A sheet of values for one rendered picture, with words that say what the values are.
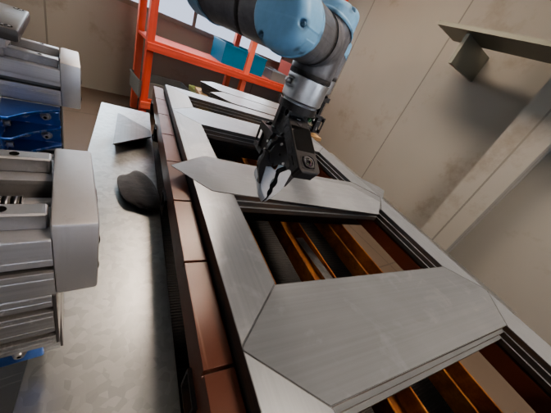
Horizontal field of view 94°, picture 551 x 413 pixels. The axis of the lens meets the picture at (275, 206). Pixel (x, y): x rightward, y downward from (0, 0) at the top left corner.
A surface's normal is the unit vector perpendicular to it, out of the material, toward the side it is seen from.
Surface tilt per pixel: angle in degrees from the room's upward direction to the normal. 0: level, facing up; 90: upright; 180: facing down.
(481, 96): 90
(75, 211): 0
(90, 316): 0
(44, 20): 90
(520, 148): 90
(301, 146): 30
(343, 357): 0
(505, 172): 90
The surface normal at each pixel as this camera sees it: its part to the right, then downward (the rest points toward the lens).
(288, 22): -0.48, 0.29
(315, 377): 0.37, -0.79
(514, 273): -0.79, 0.02
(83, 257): 0.50, 0.61
